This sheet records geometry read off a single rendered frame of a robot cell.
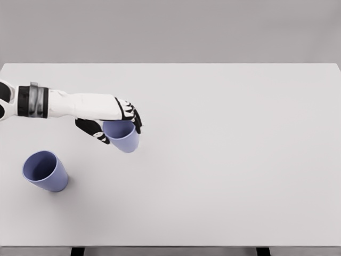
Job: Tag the blue plastic cup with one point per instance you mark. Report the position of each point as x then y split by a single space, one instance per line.
45 172
125 140

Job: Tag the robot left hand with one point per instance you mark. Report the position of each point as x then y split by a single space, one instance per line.
101 108

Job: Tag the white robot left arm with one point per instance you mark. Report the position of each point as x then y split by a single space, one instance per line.
58 104

